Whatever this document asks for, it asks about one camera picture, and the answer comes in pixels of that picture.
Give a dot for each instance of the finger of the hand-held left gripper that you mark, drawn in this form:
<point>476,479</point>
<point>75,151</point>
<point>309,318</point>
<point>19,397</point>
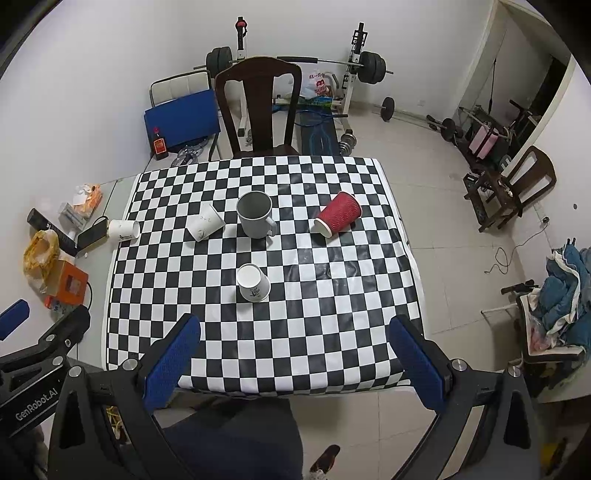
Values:
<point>11,319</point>
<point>64,327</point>

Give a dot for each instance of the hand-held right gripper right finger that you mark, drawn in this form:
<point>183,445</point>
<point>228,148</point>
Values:
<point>415,364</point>

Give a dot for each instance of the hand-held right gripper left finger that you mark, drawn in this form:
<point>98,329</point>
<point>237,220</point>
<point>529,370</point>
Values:
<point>170,364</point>

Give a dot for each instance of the white paper cup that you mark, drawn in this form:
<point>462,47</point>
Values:
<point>205,222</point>
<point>123,229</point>
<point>253,284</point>

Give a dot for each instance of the red ribbed paper cup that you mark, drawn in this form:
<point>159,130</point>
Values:
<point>336,214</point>

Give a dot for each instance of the orange cardboard box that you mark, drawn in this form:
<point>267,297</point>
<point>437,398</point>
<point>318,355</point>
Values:
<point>69,280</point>

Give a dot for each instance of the yellow plastic bag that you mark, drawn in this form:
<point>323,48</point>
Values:
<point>40,256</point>

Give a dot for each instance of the black smartphone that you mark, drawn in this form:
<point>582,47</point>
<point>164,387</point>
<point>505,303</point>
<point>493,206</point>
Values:
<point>92,234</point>

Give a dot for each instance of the person's dark trousers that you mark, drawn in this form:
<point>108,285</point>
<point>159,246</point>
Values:
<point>240,443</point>

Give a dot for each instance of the black white checkered tablecloth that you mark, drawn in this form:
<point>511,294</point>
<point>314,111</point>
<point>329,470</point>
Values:
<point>323,300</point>

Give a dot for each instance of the tissue packet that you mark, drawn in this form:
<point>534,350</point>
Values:
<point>73,214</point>

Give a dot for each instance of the person's slipper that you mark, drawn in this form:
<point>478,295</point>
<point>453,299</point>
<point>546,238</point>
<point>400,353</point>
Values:
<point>325,461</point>

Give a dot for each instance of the white side chair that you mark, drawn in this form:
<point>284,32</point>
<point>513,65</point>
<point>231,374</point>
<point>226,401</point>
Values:
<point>549,357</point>

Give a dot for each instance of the orange white wrapper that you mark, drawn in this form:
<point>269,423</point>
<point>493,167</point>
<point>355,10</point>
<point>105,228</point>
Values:
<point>87,194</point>

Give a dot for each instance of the pile of blue cloth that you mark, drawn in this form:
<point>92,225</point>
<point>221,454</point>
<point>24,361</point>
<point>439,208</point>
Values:
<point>563,290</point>

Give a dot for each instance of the grey ceramic mug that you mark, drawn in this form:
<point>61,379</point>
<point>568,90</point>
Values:
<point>255,214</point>

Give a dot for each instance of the dark sauce bottle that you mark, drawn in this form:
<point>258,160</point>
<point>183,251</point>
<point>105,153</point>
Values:
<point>160,146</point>

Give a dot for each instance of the metal weight plates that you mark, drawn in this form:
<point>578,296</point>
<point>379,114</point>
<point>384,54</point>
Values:
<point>188,154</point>

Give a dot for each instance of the brown wooden chair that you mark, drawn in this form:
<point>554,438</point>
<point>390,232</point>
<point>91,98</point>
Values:
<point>526,180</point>

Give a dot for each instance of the chrome dumbbell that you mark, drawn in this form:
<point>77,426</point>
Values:
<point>347,145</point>

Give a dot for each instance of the blue flat board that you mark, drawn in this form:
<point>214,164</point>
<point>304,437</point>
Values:
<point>182,117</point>

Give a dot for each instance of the folded exercise machine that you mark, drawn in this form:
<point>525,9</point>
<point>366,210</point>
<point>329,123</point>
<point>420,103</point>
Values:
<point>489,134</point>

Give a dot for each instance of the long barbell bar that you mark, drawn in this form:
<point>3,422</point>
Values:
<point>415,117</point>

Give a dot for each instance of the black bench pad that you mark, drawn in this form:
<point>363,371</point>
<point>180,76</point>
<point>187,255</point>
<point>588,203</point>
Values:
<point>319,134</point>

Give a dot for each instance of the white folding chair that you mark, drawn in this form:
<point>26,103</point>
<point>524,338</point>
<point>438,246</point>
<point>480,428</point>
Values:
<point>178,85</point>

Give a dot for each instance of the dark wooden chair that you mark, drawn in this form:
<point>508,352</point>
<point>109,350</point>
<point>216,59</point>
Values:
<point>258,106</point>

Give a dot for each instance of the white printed plastic bag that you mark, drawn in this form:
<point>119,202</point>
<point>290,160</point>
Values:
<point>317,85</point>

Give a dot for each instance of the barbell with black plates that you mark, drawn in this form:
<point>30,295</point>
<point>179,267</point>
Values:
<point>371,68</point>

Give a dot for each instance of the white weight bench rack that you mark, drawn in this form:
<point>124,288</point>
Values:
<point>353,69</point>

